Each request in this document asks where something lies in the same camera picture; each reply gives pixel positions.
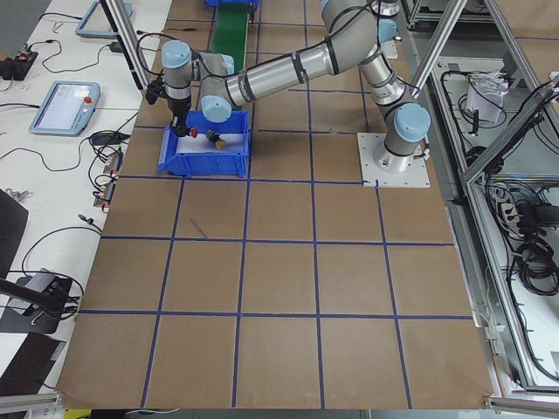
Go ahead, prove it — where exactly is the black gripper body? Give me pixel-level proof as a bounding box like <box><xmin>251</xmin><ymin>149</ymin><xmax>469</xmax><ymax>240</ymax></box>
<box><xmin>167</xmin><ymin>95</ymin><xmax>191</xmax><ymax>120</ymax></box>

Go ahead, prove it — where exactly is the yellow push button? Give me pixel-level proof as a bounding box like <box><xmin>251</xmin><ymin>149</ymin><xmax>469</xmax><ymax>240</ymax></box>
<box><xmin>206</xmin><ymin>130</ymin><xmax>225</xmax><ymax>149</ymax></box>

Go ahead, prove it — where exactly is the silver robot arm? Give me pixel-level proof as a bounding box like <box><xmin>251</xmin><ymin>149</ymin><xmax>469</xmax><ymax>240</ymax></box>
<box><xmin>162</xmin><ymin>1</ymin><xmax>431</xmax><ymax>169</ymax></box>

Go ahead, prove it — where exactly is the blue source bin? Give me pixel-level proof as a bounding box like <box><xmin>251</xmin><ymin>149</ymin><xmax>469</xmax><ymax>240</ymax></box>
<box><xmin>157</xmin><ymin>111</ymin><xmax>250</xmax><ymax>177</ymax></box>

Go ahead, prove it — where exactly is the white foam pad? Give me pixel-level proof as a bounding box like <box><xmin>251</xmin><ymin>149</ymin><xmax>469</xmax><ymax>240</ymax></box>
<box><xmin>176</xmin><ymin>134</ymin><xmax>245</xmax><ymax>153</ymax></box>

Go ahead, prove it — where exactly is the green conveyor belt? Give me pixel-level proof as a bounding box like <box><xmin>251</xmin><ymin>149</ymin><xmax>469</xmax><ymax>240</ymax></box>
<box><xmin>208</xmin><ymin>3</ymin><xmax>255</xmax><ymax>113</ymax></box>

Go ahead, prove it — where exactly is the near teach pendant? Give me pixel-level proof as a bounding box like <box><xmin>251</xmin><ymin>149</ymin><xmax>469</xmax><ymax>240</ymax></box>
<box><xmin>29</xmin><ymin>80</ymin><xmax>100</xmax><ymax>136</ymax></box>

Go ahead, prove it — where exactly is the teach pendant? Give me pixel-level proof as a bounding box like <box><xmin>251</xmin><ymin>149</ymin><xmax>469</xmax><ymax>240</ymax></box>
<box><xmin>29</xmin><ymin>80</ymin><xmax>100</xmax><ymax>136</ymax></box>
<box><xmin>75</xmin><ymin>1</ymin><xmax>116</xmax><ymax>39</ymax></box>

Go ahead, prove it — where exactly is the blue destination bin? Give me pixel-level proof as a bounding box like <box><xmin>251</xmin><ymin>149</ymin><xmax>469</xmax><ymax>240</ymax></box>
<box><xmin>205</xmin><ymin>0</ymin><xmax>260</xmax><ymax>9</ymax></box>

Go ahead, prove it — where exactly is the far teach pendant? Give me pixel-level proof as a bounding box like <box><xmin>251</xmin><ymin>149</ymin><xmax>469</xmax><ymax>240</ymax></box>
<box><xmin>75</xmin><ymin>1</ymin><xmax>116</xmax><ymax>39</ymax></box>

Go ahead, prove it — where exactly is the black monitor stand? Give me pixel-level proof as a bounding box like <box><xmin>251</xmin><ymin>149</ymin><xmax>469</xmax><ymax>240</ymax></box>
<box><xmin>1</xmin><ymin>269</ymin><xmax>84</xmax><ymax>334</ymax></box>

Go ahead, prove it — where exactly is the white paper bag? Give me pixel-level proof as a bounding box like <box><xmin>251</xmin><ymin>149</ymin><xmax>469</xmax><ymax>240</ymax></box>
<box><xmin>466</xmin><ymin>71</ymin><xmax>508</xmax><ymax>123</ymax></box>

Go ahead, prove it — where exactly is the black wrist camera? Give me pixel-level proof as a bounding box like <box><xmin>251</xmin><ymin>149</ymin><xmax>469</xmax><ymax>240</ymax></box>
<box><xmin>145</xmin><ymin>79</ymin><xmax>165</xmax><ymax>105</ymax></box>

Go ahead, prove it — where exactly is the aluminium frame post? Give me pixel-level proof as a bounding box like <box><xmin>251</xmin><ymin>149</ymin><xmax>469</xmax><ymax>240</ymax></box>
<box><xmin>100</xmin><ymin>0</ymin><xmax>151</xmax><ymax>91</ymax></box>

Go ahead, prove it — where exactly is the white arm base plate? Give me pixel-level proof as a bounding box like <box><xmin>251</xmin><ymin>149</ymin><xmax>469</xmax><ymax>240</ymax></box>
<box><xmin>357</xmin><ymin>133</ymin><xmax>431</xmax><ymax>189</ymax></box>

